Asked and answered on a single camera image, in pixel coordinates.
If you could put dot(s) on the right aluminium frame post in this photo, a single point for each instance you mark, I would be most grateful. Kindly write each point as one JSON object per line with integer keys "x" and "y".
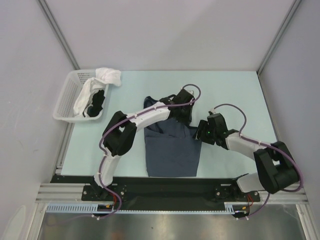
{"x": 279, "y": 34}

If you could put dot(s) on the slotted cable duct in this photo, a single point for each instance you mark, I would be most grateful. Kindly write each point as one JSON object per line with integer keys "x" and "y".
{"x": 95, "y": 208}

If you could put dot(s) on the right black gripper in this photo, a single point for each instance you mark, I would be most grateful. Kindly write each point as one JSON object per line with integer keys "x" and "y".
{"x": 202, "y": 126}

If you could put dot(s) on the blue tank top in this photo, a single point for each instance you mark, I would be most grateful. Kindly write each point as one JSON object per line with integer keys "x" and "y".
{"x": 170, "y": 150}

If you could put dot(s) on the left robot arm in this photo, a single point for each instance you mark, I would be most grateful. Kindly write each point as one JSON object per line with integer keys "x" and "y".
{"x": 119, "y": 135}

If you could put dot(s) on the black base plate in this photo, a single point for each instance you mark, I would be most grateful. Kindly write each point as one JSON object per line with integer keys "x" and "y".
{"x": 163, "y": 194}

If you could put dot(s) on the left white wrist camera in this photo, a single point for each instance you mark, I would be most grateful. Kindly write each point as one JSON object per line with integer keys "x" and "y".
{"x": 191, "y": 92}

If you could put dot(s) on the aluminium frame post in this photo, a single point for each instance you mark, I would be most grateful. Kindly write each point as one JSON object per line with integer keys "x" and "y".
{"x": 279, "y": 34}
{"x": 50, "y": 18}

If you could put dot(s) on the white plastic basket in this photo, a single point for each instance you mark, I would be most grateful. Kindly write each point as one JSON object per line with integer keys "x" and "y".
{"x": 73, "y": 84}

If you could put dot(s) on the black tank top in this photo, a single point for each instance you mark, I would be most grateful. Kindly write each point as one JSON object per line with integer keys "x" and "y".
{"x": 93, "y": 109}

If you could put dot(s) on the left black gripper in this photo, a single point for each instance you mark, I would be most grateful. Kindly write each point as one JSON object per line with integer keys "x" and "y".
{"x": 186, "y": 119}

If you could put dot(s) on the aluminium front rail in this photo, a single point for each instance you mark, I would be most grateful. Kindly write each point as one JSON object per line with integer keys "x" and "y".
{"x": 72, "y": 193}

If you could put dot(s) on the left aluminium frame post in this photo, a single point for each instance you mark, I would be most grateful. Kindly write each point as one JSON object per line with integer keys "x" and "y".
{"x": 50, "y": 18}

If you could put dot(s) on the white tank top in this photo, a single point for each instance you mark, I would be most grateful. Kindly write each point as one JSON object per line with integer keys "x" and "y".
{"x": 103, "y": 77}

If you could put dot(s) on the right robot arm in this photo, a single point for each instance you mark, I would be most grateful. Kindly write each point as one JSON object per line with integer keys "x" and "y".
{"x": 276, "y": 169}

